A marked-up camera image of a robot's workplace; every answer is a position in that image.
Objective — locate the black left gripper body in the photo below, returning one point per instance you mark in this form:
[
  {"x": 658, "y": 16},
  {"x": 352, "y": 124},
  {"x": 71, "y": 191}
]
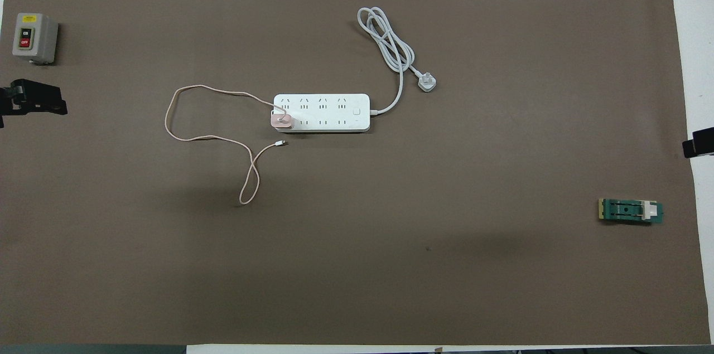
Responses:
[{"x": 11, "y": 104}]

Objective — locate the pink charger adapter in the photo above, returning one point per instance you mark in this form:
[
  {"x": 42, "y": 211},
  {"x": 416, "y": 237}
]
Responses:
[{"x": 280, "y": 121}]

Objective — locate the green circuit board block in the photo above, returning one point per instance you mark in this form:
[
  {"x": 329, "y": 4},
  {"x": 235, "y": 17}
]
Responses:
[{"x": 625, "y": 212}]

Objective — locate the brown table mat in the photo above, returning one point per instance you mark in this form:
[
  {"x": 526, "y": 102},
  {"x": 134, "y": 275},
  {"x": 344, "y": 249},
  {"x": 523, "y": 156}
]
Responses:
[{"x": 357, "y": 265}]

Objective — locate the grey on-off switch box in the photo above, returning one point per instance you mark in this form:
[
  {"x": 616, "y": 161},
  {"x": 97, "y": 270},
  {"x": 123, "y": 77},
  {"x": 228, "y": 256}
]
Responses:
[{"x": 40, "y": 36}]

